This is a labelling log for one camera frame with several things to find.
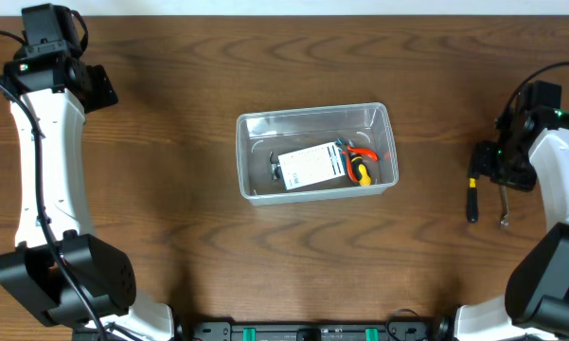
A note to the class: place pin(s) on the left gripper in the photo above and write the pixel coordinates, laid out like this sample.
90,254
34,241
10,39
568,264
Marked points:
97,92

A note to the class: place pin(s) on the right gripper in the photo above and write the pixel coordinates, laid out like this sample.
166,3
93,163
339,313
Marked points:
480,163

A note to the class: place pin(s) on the stubby yellow black screwdriver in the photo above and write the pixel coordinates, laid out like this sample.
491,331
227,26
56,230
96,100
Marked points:
360,172

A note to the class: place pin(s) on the red handled pliers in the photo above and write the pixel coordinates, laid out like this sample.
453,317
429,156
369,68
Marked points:
347,149

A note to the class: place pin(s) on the blue white cardboard box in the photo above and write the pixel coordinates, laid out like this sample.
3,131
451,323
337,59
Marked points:
311,166

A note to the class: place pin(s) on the small claw hammer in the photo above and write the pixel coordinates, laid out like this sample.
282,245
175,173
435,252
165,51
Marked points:
275,167

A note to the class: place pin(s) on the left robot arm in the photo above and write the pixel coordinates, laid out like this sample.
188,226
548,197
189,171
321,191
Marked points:
60,271

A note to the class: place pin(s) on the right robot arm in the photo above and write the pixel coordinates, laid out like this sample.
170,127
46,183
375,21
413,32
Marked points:
533,150

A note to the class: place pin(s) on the clear plastic container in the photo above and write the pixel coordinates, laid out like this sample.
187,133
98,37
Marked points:
367,125

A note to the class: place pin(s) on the thin yellow black screwdriver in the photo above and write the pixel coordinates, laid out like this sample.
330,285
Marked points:
472,212

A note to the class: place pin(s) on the silver wrench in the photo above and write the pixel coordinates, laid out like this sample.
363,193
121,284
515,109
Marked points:
505,207

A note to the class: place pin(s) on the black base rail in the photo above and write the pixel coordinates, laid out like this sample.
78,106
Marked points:
224,331

